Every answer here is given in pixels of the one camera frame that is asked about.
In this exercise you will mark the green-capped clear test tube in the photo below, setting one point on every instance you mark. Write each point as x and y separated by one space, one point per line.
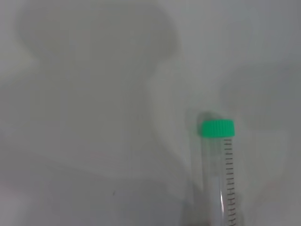
218 128

